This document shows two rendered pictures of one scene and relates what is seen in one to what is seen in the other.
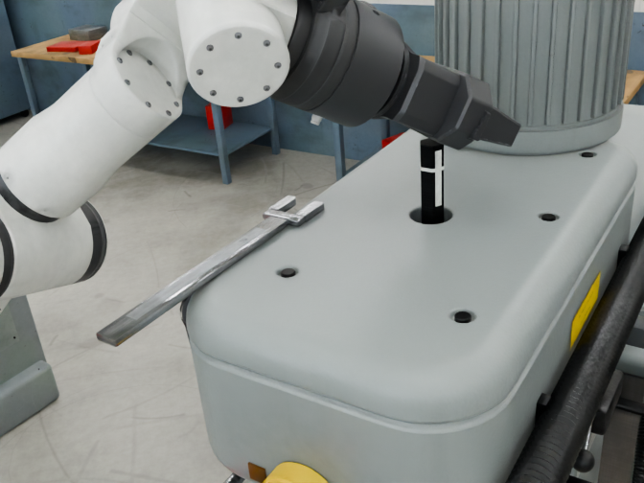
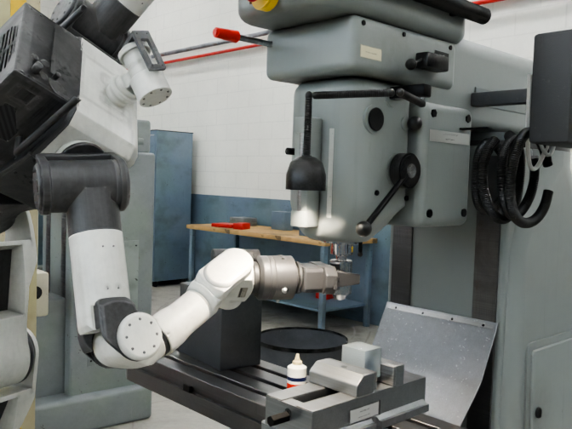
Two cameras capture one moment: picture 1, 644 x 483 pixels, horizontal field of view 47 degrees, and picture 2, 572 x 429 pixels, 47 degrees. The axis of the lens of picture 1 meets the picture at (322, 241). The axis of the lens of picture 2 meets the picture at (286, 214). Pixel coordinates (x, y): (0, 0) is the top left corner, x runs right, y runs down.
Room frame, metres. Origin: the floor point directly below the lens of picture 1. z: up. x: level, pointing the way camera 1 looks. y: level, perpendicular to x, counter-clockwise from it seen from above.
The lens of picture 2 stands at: (-0.77, -0.27, 1.43)
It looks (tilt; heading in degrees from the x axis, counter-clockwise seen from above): 3 degrees down; 12
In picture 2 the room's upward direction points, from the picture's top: 2 degrees clockwise
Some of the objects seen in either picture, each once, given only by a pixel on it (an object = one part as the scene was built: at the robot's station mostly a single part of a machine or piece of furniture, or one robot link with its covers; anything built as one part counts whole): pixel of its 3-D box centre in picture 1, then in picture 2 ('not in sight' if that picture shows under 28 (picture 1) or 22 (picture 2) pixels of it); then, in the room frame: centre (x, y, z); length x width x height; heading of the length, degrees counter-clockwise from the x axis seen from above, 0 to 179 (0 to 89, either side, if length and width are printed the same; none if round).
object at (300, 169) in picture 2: not in sight; (306, 172); (0.40, -0.05, 1.44); 0.07 x 0.07 x 0.06
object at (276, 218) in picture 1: (219, 261); not in sight; (0.53, 0.08, 1.89); 0.24 x 0.04 x 0.01; 144
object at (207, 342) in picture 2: not in sight; (219, 319); (0.87, 0.25, 1.06); 0.22 x 0.12 x 0.20; 49
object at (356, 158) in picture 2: not in sight; (346, 162); (0.59, -0.10, 1.47); 0.21 x 0.19 x 0.32; 56
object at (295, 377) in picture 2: not in sight; (296, 379); (0.57, -0.02, 1.01); 0.04 x 0.04 x 0.11
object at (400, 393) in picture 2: not in sight; (350, 391); (0.52, -0.13, 1.01); 0.35 x 0.15 x 0.11; 146
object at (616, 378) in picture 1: (587, 416); (423, 63); (0.56, -0.25, 1.66); 0.12 x 0.04 x 0.04; 146
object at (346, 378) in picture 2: not in sight; (342, 376); (0.50, -0.12, 1.05); 0.12 x 0.06 x 0.04; 56
